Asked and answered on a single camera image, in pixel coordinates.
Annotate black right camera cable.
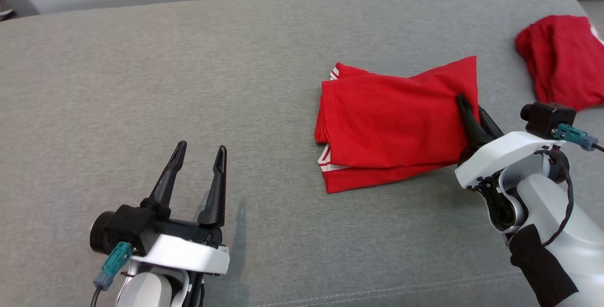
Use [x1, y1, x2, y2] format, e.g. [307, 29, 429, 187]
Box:
[538, 143, 604, 247]

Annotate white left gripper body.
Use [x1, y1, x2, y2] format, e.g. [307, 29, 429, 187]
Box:
[131, 216, 231, 276]

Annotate red shorts with white stripe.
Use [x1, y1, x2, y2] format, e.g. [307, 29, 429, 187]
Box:
[515, 15, 604, 112]

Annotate teal camera connector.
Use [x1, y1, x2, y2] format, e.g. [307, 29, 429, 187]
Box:
[553, 124, 599, 151]
[93, 242, 134, 291]

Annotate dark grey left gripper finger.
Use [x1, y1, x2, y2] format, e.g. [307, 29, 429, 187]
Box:
[197, 145, 228, 227]
[140, 140, 188, 219]

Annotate red white basketball jersey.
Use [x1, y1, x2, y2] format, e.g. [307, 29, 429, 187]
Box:
[315, 56, 479, 194]

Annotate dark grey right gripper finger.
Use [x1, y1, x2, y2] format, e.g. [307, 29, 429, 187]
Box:
[478, 105, 505, 140]
[455, 93, 495, 166]

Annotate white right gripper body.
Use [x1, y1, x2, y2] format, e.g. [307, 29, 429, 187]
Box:
[454, 131, 565, 190]

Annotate teal left camera connector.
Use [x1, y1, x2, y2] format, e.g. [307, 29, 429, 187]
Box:
[93, 242, 134, 291]

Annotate teal right camera connector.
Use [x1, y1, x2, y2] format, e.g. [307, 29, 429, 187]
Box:
[553, 124, 599, 151]

